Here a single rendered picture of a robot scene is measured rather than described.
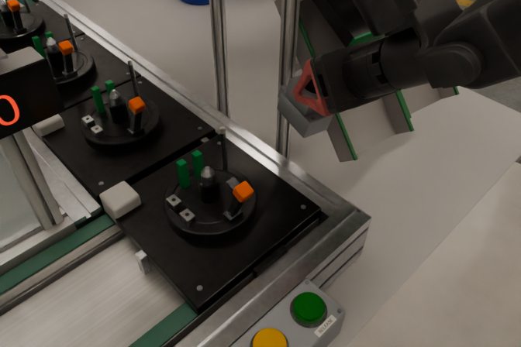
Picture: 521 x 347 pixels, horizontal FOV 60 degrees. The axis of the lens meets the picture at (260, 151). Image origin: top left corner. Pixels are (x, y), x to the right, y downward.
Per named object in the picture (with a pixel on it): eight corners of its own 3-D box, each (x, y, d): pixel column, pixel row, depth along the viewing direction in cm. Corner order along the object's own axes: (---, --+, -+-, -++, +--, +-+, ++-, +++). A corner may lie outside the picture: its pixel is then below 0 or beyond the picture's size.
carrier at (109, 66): (143, 82, 97) (132, 29, 88) (33, 132, 84) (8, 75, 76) (87, 40, 109) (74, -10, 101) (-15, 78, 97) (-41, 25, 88)
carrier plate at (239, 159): (320, 215, 70) (322, 207, 69) (198, 316, 58) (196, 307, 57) (221, 141, 83) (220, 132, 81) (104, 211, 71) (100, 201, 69)
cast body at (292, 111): (327, 129, 62) (344, 91, 57) (303, 139, 60) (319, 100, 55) (291, 91, 66) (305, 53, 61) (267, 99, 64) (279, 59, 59)
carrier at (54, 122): (215, 137, 84) (212, 80, 75) (98, 205, 71) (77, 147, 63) (143, 83, 96) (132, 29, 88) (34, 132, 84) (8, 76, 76)
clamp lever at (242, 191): (242, 213, 65) (255, 190, 58) (231, 221, 64) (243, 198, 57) (226, 194, 65) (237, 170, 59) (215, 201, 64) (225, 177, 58)
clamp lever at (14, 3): (25, 29, 104) (19, 3, 97) (17, 32, 103) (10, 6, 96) (18, 18, 105) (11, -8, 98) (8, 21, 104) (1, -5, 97)
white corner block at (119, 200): (144, 211, 71) (139, 194, 68) (119, 228, 68) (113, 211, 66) (128, 195, 73) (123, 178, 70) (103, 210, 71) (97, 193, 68)
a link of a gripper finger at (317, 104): (273, 73, 57) (319, 53, 49) (315, 62, 60) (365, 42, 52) (289, 125, 57) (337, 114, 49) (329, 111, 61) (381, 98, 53)
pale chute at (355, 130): (396, 134, 79) (414, 130, 75) (339, 163, 74) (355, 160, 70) (336, -17, 77) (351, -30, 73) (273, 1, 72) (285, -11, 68)
